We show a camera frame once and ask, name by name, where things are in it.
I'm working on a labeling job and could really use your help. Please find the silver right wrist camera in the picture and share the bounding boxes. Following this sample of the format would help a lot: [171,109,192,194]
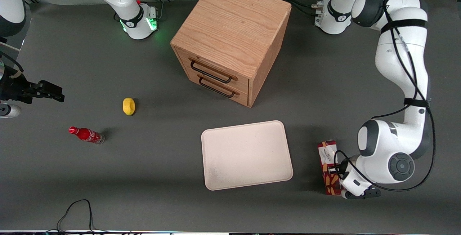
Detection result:
[0,104,21,119]

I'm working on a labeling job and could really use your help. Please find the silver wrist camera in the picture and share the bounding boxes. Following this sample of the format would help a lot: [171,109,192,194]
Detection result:
[341,187,381,200]
[0,104,21,119]

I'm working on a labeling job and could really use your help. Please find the red cookie box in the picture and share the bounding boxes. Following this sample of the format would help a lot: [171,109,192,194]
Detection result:
[317,140,344,196]

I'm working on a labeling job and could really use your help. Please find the black left arm base cables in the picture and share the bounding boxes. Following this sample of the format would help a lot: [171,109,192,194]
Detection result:
[275,0,324,17]

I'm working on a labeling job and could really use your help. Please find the oak wooden drawer cabinet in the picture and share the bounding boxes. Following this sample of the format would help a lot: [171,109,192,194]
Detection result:
[170,0,292,108]

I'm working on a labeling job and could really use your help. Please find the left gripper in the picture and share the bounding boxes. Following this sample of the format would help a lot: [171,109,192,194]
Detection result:
[326,165,373,197]

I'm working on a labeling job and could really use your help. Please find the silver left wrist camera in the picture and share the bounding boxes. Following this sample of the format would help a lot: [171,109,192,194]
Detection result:
[341,187,381,200]

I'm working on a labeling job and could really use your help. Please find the yellow lemon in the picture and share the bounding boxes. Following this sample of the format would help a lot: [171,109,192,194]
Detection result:
[123,98,136,116]

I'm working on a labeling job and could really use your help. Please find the beige plastic tray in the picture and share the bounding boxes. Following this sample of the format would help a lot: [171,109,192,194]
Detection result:
[201,120,294,191]

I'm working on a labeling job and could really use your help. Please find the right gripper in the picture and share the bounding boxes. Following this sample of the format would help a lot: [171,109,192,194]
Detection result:
[0,71,66,105]

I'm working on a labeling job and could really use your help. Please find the red cola bottle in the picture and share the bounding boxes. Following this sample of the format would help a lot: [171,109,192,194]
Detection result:
[68,126,105,145]

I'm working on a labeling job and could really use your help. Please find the thin black cable loop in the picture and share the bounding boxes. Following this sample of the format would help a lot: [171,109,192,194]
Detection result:
[45,199,108,234]

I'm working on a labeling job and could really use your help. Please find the wooden drawer with black handle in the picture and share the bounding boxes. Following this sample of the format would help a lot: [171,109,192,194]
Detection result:
[187,72,250,107]
[175,47,250,93]

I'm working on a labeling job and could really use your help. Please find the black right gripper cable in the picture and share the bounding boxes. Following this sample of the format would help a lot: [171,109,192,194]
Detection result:
[0,51,24,79]

